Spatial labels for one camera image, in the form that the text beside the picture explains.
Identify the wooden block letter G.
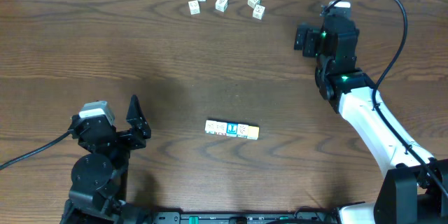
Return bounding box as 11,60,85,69
204,120,216,134

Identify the wooden block ladybug yellow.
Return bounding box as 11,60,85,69
215,121,228,136

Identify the wooden block blue top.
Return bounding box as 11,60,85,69
226,122,238,137

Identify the wooden block soccer ball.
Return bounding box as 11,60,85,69
246,126,260,140

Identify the wooden block letter A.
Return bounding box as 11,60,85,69
237,124,249,138

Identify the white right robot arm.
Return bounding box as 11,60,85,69
294,10,447,223

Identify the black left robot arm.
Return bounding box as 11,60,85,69
61,94,153,223

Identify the wooden block blue side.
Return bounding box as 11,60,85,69
253,4,265,20

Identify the wooden block back right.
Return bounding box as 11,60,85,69
247,0,261,8

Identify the wooden block green side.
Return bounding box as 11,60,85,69
215,0,228,12

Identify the wooden block far left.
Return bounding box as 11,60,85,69
188,0,200,15

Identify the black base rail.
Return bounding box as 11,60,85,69
149,209,340,224

